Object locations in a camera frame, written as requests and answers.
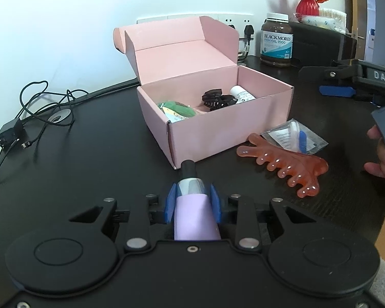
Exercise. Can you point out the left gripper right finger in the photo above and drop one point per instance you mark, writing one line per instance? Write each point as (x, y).
(236, 218)

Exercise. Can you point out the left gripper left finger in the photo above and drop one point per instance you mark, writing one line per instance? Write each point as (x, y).
(150, 220)

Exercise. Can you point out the lilac cosmetic tube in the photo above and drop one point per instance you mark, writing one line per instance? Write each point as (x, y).
(193, 216)

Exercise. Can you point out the clear plastic bag kit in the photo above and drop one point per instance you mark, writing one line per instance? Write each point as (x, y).
(296, 137)

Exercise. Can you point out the red massage tool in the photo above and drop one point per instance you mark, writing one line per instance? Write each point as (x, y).
(300, 168)

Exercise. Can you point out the white cream tube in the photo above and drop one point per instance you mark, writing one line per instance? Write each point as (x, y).
(241, 94)

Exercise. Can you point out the colourful card package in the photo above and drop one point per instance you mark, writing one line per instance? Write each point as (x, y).
(176, 111)

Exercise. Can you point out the black hair claw clip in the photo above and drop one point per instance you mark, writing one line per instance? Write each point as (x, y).
(214, 100)

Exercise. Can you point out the person right hand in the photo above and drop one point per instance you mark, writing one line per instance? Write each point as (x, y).
(376, 169)

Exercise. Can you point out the cotton swab box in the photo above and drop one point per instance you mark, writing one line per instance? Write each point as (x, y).
(327, 18)

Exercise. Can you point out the brown supplement bottle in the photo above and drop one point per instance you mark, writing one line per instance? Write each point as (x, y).
(276, 40)

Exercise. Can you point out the silver desk grommet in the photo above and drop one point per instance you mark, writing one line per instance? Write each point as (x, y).
(60, 116)

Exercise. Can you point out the black power adapter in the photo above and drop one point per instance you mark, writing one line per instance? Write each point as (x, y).
(10, 132)

